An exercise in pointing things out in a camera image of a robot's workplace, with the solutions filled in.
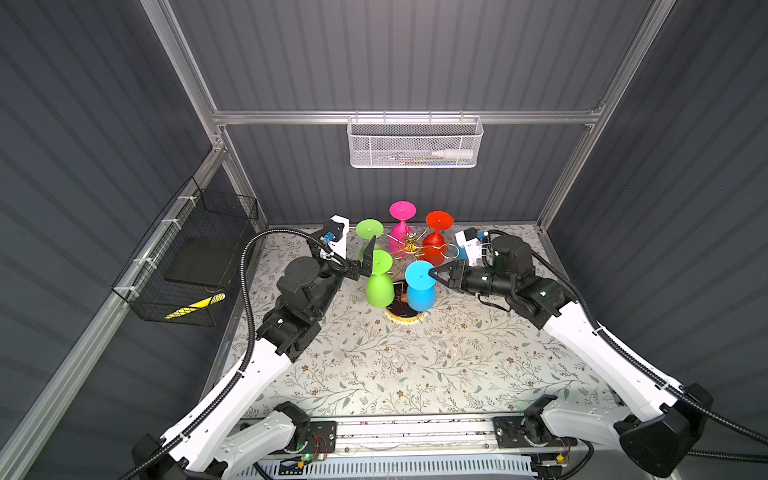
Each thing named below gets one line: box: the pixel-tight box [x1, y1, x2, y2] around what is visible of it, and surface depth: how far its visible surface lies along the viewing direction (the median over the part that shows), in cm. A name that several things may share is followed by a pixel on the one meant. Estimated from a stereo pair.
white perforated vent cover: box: [256, 458, 535, 478], surface depth 72 cm
